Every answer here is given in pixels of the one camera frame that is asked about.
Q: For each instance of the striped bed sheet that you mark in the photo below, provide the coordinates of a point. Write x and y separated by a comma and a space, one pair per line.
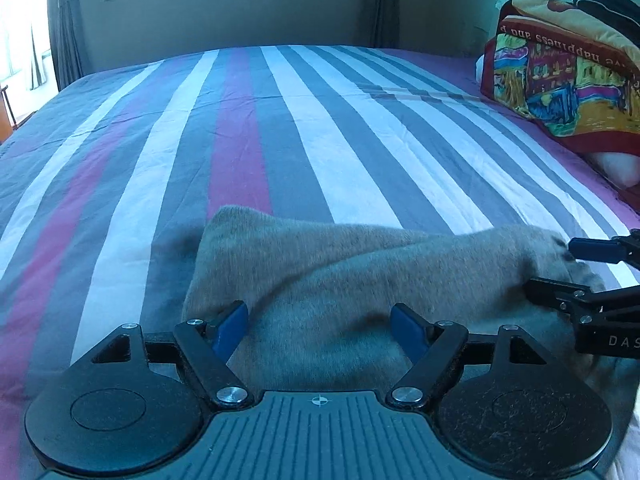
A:
106, 190

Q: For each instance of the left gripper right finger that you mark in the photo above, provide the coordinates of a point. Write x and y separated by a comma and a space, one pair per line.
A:
435, 352

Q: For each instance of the dark blue right curtain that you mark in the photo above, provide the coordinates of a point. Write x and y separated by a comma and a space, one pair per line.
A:
383, 21

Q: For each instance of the white pillow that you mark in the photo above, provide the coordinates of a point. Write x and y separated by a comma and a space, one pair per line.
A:
620, 169

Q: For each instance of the wooden chair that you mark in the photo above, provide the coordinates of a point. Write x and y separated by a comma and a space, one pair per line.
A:
8, 112

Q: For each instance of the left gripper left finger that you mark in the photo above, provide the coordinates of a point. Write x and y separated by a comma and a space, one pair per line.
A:
205, 348

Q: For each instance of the dark blue left curtain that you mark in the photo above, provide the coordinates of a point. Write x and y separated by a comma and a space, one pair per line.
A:
67, 42

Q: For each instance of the colourful folded blanket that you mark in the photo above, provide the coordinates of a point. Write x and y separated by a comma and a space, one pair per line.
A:
573, 74

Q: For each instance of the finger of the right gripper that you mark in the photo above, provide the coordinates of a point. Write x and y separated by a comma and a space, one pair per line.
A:
615, 250
566, 297

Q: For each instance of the dark blue curtain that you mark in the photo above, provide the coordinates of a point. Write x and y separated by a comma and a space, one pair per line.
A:
383, 21
67, 42

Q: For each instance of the grey sweatpants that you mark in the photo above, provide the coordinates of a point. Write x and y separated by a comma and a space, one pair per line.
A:
319, 297

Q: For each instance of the black garment on blanket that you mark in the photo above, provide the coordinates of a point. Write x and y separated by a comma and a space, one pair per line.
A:
622, 15

